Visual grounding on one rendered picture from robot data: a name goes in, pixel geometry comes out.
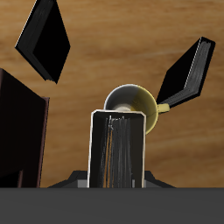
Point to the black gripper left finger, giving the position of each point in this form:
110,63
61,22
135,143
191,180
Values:
75,179

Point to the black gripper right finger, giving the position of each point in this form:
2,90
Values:
151,180

